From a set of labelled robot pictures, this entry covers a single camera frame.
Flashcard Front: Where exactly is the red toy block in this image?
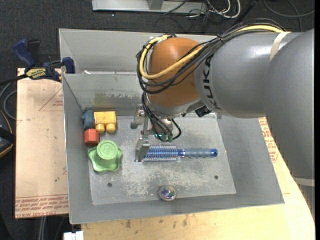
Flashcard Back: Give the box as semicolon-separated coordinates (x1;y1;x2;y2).
83;128;100;147

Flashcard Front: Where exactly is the grey metal bin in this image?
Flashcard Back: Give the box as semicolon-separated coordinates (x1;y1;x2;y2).
58;28;286;225

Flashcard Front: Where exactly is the blue hairbrush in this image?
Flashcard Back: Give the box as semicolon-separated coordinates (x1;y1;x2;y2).
141;144;219;163

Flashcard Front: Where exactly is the blue-grey toy figure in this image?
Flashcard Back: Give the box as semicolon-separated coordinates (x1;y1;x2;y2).
81;109;95;131

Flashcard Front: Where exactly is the shiny iridescent ball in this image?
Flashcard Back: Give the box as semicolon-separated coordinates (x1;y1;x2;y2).
157;184;177;202

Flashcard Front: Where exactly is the black cylinder on white bracket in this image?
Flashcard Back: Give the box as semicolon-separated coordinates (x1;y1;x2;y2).
194;105;212;118

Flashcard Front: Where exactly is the yellow toy block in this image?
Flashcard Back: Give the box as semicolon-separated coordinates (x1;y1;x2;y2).
93;110;118;134

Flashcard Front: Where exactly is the brown cardboard board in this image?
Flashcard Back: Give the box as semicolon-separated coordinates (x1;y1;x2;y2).
14;67;292;220

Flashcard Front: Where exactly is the green star-shaped cup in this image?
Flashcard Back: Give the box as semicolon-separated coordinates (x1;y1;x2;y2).
87;139;124;174

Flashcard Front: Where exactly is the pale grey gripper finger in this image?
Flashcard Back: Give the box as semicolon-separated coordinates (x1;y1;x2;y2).
130;105;145;130
134;138;151;163

